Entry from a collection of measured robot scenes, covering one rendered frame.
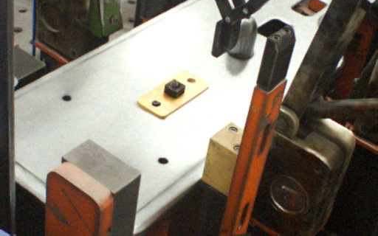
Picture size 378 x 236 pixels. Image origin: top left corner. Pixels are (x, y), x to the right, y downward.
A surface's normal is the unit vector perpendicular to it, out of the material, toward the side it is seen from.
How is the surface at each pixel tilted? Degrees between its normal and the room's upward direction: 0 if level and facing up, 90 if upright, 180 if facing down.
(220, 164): 90
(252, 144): 90
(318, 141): 0
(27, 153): 0
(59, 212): 90
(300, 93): 90
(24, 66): 0
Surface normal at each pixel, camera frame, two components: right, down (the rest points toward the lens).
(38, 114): 0.14, -0.77
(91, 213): -0.61, 0.43
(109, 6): 0.79, 0.30
